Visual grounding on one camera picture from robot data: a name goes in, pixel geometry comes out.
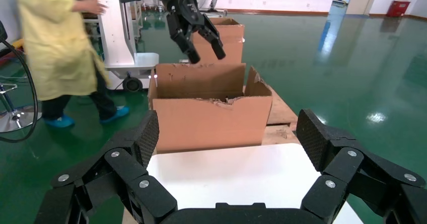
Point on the big open cardboard box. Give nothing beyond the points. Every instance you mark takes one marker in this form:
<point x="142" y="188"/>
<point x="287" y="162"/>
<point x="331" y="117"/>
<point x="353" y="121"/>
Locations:
<point x="210" y="125"/>

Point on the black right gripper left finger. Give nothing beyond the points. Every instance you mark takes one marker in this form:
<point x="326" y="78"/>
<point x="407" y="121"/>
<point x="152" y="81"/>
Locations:
<point x="126" y="169"/>

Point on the red cabinet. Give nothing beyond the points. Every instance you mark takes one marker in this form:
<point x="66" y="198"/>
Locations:
<point x="398" y="9"/>

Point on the person in yellow coat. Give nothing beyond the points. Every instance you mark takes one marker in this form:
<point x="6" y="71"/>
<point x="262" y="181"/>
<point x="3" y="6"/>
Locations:
<point x="56" y="49"/>

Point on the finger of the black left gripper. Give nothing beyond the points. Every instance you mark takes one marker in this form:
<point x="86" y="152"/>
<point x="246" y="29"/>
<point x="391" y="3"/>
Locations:
<point x="213" y="40"/>
<point x="181" y="39"/>

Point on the chrome stool base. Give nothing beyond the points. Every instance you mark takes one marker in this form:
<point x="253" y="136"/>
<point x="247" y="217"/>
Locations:
<point x="16" y="119"/>

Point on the white wheeled robot column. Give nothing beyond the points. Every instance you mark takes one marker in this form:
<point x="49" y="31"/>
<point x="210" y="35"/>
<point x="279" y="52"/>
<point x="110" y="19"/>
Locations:
<point x="116" y="42"/>

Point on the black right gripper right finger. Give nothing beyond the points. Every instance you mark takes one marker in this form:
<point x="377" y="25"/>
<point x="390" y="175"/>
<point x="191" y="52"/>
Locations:
<point x="350" y="169"/>

